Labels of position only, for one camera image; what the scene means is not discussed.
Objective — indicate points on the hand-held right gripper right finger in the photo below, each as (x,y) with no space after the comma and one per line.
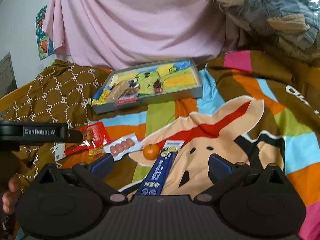
(220,167)

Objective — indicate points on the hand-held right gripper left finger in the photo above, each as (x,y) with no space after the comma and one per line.
(100,166)

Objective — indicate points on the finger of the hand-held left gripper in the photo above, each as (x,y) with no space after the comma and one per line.
(75,136)

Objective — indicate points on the red snack packet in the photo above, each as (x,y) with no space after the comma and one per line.
(93,135)

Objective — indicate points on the pink sausage packet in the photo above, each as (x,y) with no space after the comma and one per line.
(122,146)

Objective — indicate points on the yellow green snack packet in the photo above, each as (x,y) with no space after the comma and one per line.
(100,97)

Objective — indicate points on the orange tangerine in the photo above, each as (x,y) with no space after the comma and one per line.
(151,151)

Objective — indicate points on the long blue packet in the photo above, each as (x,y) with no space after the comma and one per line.
(160,172)

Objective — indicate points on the grey tray with frog drawing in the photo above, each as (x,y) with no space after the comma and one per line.
(172,80)

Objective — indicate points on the person's left hand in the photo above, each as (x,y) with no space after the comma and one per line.
(12,197)

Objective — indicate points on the white barcode packet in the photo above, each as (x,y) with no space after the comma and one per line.
(60,153)

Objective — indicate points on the colourful cartoon blanket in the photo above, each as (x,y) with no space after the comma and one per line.
(250,130)

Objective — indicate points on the brown patterned quilt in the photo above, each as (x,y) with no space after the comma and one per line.
(57,90)

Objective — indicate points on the pink bed sheet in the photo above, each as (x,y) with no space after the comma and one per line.
(130,22)

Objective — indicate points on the clear bag of clothes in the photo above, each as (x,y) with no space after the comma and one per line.
(270,10)

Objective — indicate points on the wooden bed frame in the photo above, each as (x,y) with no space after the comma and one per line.
(6,102)

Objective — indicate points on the dark wall panel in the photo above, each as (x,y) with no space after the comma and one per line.
(7,75)

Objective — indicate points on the cartoon wall poster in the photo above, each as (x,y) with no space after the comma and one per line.
(45,35)

